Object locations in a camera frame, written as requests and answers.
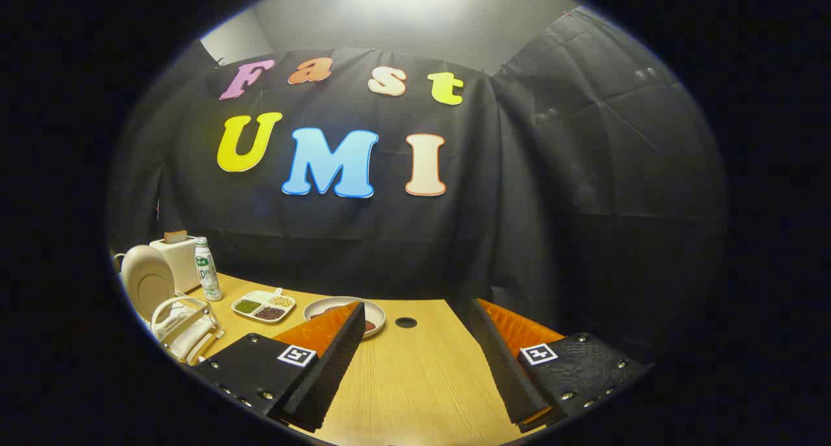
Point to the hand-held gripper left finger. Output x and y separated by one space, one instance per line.
324 381

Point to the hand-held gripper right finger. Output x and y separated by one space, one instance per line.
503 368

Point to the white round plate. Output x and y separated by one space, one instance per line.
148 280

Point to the small beige plate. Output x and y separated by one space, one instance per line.
324 303

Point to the white divided tray with beans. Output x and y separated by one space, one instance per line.
263 305

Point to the black backdrop cloth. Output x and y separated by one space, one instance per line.
454 238

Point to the white bottle green label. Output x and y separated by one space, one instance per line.
208 274

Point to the white toaster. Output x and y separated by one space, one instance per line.
182 264

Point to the brown toast slice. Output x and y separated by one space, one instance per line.
175 237

